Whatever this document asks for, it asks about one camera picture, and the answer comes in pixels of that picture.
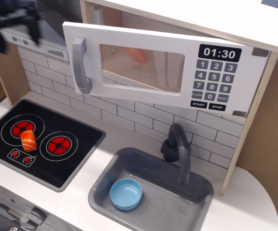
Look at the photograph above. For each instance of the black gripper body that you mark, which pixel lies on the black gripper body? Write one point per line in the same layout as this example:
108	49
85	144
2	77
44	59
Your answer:
18	12

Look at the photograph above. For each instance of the grey microwave door handle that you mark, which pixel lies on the grey microwave door handle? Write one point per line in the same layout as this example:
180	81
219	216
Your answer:
79	49

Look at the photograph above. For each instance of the white toy microwave door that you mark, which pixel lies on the white toy microwave door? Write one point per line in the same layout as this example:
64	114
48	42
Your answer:
185	71

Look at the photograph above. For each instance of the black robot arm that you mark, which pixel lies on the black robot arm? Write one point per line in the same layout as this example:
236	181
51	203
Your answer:
17	13

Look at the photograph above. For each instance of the orange toy inside microwave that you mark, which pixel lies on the orange toy inside microwave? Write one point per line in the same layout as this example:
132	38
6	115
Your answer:
138	55

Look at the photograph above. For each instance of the grey range hood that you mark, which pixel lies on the grey range hood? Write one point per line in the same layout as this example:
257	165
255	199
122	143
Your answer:
51	42

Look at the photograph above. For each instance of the orange salmon sushi toy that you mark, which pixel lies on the orange salmon sushi toy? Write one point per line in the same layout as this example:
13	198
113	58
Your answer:
28	141

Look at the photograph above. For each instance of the black toy stovetop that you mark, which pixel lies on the black toy stovetop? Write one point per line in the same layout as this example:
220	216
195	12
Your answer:
63	144

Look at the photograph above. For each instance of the dark grey toy faucet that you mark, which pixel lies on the dark grey toy faucet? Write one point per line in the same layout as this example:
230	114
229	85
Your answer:
176	147

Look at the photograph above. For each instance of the light blue bowl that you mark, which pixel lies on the light blue bowl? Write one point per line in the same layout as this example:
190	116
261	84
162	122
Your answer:
125	194

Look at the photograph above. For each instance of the grey toy sink basin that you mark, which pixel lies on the grey toy sink basin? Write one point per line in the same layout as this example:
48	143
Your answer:
165	205

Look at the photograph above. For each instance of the grey oven door handle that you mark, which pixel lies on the grey oven door handle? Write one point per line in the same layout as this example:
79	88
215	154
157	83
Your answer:
28	221

